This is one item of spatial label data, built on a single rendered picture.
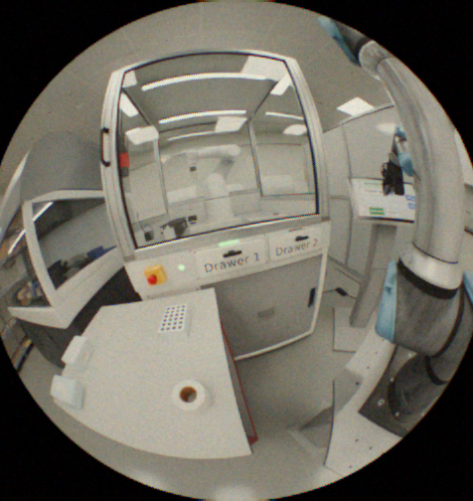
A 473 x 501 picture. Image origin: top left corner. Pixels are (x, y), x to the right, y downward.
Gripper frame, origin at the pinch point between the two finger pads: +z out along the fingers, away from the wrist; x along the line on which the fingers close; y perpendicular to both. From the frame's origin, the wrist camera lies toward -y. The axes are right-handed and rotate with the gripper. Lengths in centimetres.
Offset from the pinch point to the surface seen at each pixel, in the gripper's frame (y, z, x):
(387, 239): -8.5, 31.8, -12.7
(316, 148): 18.6, -12.5, 33.2
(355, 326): -68, 82, -9
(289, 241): -24, 3, 48
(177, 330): -64, -31, 69
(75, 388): -88, -60, 78
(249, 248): -31, -8, 62
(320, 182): 5.5, -1.8, 33.3
